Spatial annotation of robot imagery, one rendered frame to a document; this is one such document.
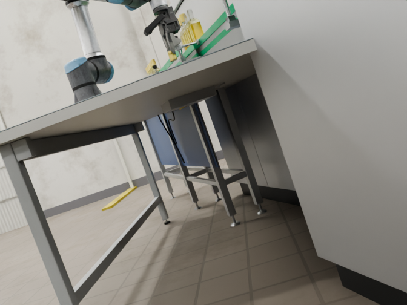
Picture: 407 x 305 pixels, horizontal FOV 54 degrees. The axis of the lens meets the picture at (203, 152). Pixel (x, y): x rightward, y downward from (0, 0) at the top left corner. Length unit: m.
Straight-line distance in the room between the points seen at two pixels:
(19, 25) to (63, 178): 2.19
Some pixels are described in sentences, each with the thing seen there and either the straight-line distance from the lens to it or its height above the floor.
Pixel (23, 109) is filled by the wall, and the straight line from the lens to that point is 6.15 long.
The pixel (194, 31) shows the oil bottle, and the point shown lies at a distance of 2.11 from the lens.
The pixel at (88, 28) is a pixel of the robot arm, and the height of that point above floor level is 1.20.
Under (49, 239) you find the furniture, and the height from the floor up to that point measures 0.39.
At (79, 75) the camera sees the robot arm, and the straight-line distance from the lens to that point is 1.98.
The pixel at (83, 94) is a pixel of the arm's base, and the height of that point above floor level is 0.88.
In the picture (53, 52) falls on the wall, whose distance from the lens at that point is 5.98.
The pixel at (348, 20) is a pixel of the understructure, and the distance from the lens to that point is 0.80.
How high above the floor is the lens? 0.59
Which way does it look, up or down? 4 degrees down
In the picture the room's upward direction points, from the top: 19 degrees counter-clockwise
